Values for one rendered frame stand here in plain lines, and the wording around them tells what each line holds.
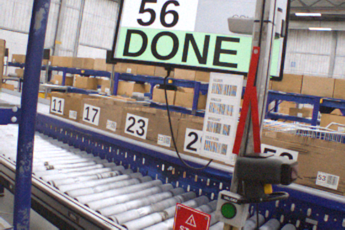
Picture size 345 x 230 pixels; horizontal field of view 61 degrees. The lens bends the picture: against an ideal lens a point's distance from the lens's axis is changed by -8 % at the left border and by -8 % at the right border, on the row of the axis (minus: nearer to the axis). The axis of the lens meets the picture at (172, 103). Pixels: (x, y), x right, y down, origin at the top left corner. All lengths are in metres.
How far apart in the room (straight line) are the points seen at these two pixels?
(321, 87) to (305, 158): 4.64
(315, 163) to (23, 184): 1.03
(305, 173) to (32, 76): 1.05
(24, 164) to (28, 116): 0.08
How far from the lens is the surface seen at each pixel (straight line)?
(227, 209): 0.71
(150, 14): 0.91
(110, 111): 1.86
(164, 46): 0.87
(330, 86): 5.86
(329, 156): 1.26
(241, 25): 0.84
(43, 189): 1.32
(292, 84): 6.02
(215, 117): 0.73
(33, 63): 0.51
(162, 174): 1.58
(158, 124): 1.61
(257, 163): 0.63
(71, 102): 2.17
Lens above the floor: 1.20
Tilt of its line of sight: 3 degrees down
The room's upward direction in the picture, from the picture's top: 8 degrees clockwise
